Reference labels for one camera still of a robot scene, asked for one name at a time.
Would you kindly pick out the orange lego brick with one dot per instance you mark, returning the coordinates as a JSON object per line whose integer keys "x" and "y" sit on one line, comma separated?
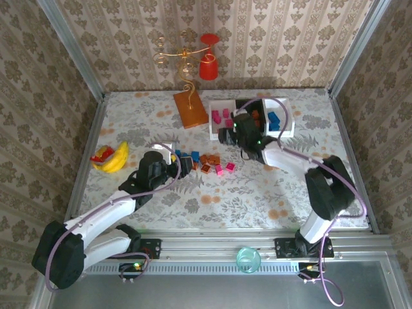
{"x": 256, "y": 114}
{"x": 203, "y": 159}
{"x": 211, "y": 157}
{"x": 217, "y": 160}
{"x": 195, "y": 165}
{"x": 206, "y": 168}

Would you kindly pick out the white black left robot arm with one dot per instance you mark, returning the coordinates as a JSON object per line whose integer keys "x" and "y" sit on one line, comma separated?
{"x": 103, "y": 212}

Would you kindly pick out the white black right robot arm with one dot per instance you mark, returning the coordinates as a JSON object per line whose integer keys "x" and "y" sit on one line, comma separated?
{"x": 283, "y": 157}

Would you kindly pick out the white plastic bin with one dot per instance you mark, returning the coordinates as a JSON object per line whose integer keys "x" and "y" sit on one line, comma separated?
{"x": 214, "y": 133}
{"x": 288, "y": 130}

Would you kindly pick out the black plastic bin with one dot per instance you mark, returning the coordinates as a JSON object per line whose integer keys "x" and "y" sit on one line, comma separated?
{"x": 249, "y": 104}

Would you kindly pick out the yellow toy banana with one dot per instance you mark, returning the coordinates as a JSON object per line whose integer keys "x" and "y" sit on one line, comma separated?
{"x": 117, "y": 159}

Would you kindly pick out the red toy fruit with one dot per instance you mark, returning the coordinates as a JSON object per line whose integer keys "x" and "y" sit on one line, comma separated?
{"x": 104, "y": 154}

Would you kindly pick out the red plastic goblet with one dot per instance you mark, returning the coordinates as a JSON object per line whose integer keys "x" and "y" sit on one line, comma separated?
{"x": 207, "y": 69}

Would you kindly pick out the small lit circuit board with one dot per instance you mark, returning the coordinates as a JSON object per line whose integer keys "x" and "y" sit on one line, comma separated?
{"x": 309, "y": 267}
{"x": 133, "y": 267}

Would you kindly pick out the teal glass cup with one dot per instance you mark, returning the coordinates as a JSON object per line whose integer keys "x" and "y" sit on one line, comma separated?
{"x": 248, "y": 261}

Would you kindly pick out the grey metal shelf plate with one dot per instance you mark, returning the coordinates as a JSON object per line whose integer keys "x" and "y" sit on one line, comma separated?
{"x": 206, "y": 293}

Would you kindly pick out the aluminium table side rail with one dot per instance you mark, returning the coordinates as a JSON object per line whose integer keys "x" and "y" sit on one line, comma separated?
{"x": 93, "y": 128}
{"x": 343, "y": 128}

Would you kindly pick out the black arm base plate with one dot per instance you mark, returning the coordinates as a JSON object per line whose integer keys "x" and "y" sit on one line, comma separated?
{"x": 151, "y": 248}
{"x": 283, "y": 248}

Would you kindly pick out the aluminium front rail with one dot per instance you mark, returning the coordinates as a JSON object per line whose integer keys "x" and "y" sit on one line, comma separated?
{"x": 206, "y": 249}

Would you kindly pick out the aluminium frame post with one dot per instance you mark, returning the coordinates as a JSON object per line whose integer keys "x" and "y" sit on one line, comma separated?
{"x": 356, "y": 48}
{"x": 76, "y": 54}

